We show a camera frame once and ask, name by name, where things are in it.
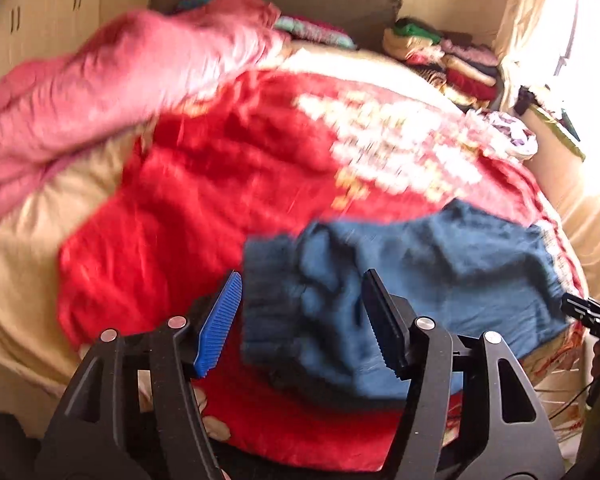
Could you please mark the cream wardrobe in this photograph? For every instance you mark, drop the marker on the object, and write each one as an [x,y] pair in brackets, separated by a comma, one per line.
[45,10]

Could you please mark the patterned pillow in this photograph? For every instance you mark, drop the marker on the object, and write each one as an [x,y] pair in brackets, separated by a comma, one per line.
[315,30]

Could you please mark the blue denim pants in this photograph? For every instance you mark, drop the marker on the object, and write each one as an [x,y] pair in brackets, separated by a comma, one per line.
[455,270]

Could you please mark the pink quilt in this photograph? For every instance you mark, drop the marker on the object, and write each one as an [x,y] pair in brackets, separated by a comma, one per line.
[105,85]

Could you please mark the grey headboard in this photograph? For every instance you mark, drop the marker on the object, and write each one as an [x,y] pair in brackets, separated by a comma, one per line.
[330,5]

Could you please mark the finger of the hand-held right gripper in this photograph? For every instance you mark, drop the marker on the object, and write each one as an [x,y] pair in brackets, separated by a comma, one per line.
[587,312]

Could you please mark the beige bed sheet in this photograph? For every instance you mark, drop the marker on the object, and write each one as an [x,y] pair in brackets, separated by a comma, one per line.
[25,260]

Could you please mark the bright window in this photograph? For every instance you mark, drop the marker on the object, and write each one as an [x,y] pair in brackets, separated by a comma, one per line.
[592,60]

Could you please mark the white and purple cloth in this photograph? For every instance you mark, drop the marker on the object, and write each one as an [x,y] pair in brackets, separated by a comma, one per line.
[510,132]

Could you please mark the cream curtain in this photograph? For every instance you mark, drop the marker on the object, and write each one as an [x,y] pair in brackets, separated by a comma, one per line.
[525,5]

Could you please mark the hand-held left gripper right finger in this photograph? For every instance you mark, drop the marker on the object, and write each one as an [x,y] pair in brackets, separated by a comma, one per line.
[386,330]

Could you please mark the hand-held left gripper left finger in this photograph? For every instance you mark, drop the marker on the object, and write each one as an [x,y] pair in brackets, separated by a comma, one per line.
[219,325]

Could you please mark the pile of folded clothes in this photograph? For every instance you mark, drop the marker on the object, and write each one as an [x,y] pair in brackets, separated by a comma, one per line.
[455,65]

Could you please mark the teal cloth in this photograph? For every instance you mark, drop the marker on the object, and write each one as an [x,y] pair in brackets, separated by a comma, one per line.
[195,4]

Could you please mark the red floral blanket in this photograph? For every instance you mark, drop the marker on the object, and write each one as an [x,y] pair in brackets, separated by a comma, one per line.
[205,200]

